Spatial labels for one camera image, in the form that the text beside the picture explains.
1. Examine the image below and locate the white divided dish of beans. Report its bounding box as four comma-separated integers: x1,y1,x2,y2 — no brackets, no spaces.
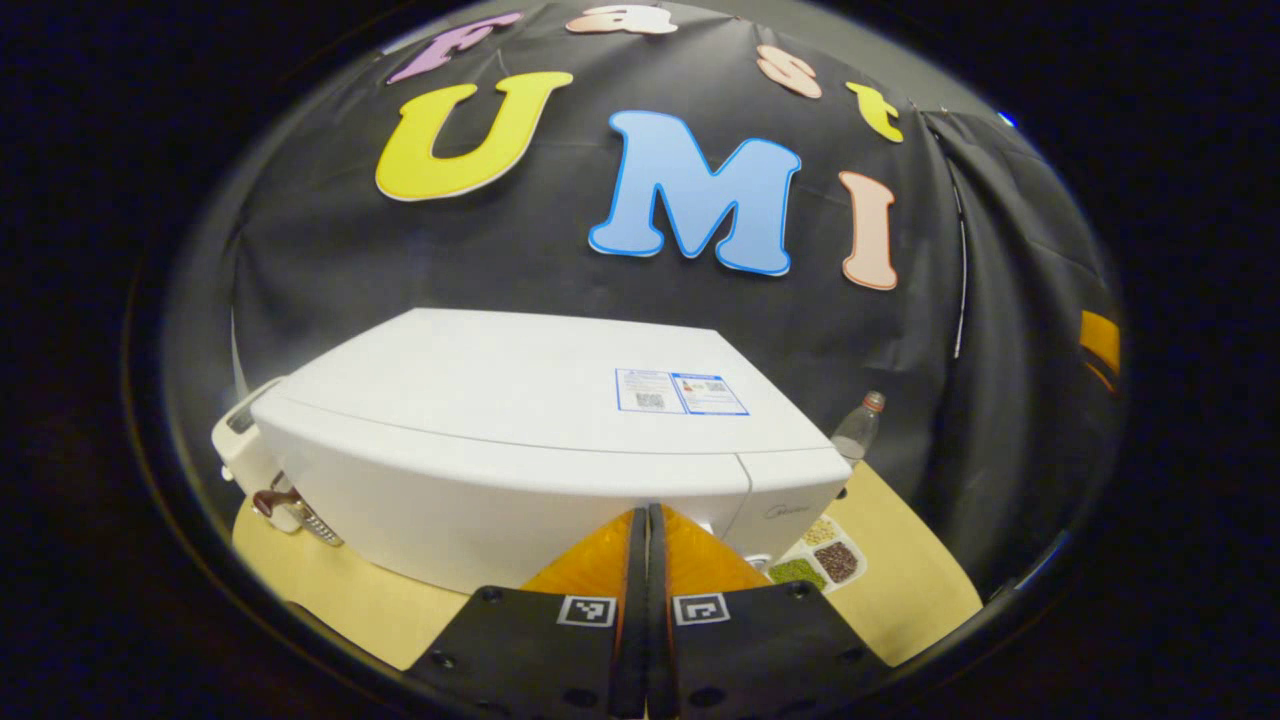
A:
765,512,868,594

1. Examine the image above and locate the white microwave oven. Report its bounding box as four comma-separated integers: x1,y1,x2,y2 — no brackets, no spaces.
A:
250,307,853,593

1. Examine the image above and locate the black backdrop cloth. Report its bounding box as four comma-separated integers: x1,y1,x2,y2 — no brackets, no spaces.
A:
160,0,1126,601

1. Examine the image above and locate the red label plastic bottle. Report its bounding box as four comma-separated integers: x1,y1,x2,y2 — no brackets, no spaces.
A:
830,391,887,471

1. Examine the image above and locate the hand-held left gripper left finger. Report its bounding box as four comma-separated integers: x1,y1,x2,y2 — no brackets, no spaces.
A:
405,507,649,720

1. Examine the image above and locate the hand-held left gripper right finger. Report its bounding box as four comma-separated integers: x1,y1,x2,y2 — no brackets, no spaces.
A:
650,503,891,720

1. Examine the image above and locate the white toaster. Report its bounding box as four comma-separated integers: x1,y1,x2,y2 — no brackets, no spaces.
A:
211,378,291,533

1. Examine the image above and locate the metal wire utensil holder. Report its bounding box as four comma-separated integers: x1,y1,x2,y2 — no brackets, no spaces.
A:
252,475,344,548

